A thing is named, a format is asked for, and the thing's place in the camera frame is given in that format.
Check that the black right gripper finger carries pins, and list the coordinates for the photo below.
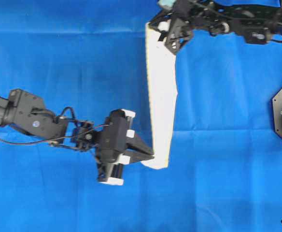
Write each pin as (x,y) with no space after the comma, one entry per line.
(161,26)

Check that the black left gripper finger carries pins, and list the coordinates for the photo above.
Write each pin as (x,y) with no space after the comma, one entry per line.
(136,156)
(135,142)

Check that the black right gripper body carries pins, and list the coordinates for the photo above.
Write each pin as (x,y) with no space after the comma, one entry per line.
(186,16)

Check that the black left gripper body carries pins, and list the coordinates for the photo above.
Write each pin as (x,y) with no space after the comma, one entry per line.
(111,173)

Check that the yellow striped towel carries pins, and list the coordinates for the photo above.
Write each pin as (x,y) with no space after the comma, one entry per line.
(162,92)

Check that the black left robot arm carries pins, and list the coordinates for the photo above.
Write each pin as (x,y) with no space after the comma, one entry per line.
(27,114)

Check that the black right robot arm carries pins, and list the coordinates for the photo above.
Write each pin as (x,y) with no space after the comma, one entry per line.
(255,23)

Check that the blue table cloth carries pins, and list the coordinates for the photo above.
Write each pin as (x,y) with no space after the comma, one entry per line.
(225,167)

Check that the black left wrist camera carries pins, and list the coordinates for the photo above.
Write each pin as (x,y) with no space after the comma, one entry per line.
(112,141)

